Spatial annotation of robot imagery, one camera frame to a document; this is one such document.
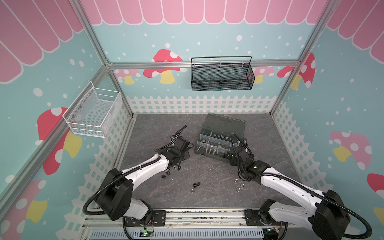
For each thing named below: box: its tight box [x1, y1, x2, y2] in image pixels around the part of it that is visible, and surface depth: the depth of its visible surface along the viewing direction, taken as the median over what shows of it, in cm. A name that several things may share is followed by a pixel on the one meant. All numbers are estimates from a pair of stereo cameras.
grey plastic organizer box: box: [194, 112, 246, 162], surface depth 105 cm
